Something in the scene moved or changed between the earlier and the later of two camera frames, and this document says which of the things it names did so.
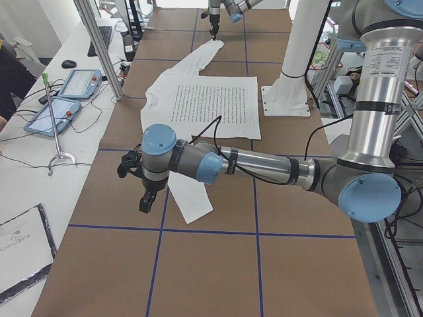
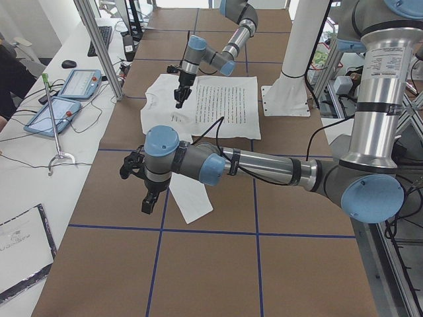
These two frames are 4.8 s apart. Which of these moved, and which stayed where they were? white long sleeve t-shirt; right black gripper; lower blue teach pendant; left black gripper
Moved: right black gripper
Stayed: white long sleeve t-shirt; lower blue teach pendant; left black gripper
